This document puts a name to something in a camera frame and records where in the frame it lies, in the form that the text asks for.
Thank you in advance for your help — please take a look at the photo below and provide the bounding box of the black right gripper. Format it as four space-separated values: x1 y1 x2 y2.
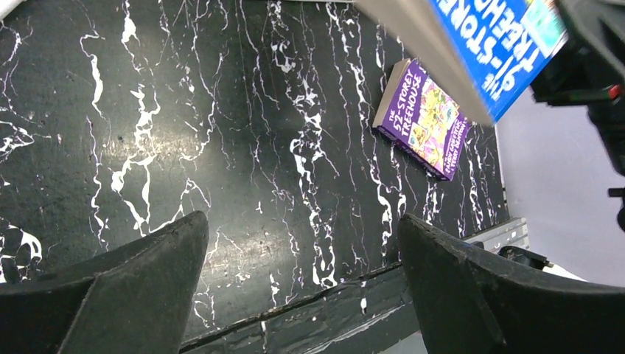
531 1 624 174

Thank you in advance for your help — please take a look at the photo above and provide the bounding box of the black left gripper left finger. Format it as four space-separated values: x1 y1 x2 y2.
1 211 209 353

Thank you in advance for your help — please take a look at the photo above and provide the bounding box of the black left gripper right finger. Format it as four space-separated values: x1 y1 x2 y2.
397 215 624 353

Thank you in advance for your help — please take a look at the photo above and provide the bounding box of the blue 91-storey treehouse book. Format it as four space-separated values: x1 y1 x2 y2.
355 0 568 125

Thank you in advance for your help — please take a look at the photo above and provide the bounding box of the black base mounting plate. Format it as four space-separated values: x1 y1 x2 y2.
180 263 419 353

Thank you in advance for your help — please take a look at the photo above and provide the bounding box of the purple 52-storey treehouse book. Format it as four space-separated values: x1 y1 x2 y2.
372 59 472 181

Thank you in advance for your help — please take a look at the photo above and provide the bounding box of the aluminium rail frame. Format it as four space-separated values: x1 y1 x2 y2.
463 218 530 253

